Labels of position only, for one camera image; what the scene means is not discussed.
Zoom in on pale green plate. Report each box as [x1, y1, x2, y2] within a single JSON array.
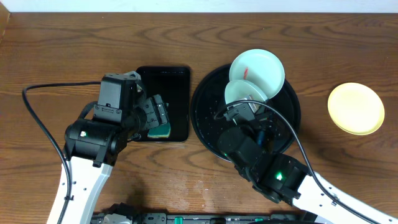
[[224, 80, 268, 104]]

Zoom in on light blue plate with stain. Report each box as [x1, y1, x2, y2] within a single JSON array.
[[229, 49, 285, 99]]

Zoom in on black round tray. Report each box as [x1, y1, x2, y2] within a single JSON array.
[[190, 64, 301, 160]]

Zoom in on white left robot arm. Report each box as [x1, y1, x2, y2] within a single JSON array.
[[47, 95, 169, 223]]

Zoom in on green yellow sponge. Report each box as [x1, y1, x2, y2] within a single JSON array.
[[147, 123, 171, 139]]

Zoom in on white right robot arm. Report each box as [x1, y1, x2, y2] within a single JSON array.
[[218, 110, 397, 223]]

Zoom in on black rectangular tray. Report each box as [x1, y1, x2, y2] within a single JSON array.
[[136, 66, 190, 142]]

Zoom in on yellow plate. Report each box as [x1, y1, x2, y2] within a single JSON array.
[[327, 82, 385, 136]]

